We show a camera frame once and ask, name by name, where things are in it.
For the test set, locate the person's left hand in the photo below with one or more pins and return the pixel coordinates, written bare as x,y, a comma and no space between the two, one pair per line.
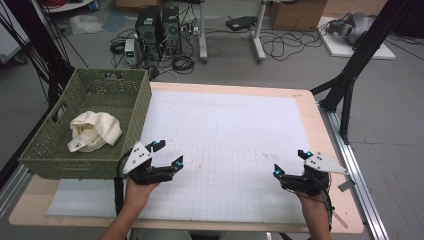
138,195

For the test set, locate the brown cardboard box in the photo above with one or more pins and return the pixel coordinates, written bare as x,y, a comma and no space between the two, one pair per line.
296,15

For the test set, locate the black metal frame stand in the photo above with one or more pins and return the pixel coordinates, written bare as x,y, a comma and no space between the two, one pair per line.
40,43
363,50

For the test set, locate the blue floor sheet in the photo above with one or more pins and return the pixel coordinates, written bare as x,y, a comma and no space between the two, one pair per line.
115,21

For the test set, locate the white desk leg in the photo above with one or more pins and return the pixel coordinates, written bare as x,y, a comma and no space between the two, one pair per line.
258,36
202,33

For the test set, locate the white cabinet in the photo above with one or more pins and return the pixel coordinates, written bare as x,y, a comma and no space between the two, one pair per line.
8,40

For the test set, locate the grey rounded headset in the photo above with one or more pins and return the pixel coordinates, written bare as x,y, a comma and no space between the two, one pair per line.
355,26

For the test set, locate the person's right hand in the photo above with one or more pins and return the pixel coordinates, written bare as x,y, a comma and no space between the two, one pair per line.
313,205

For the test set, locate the clear plastic bag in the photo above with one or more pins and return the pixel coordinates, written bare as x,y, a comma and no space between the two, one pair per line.
85,25

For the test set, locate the flat black device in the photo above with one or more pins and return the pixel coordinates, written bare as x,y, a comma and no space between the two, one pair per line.
240,23

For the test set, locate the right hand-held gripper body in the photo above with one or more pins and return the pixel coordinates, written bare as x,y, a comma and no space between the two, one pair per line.
321,165

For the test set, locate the black computer tower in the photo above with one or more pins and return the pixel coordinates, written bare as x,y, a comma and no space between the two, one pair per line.
148,30
171,30

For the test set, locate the aluminium rail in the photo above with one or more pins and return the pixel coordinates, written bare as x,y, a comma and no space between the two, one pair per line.
13,190
353,166

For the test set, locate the white floor board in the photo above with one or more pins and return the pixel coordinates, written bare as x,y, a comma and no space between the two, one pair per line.
340,50

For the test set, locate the grey tape piece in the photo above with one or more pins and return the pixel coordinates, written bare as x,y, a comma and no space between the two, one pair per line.
345,186

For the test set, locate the green woven plastic basket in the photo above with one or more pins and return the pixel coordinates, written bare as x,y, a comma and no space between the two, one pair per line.
100,100

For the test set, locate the white foam grid mat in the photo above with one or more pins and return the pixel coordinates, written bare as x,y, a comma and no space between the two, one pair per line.
233,116

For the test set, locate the grey bench power supply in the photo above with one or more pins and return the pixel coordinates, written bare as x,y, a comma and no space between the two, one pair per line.
130,51

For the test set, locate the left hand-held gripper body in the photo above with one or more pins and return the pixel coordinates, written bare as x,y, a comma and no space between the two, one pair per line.
136,156

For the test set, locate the cream printed cloth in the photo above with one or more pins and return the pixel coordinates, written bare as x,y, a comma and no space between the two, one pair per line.
100,128

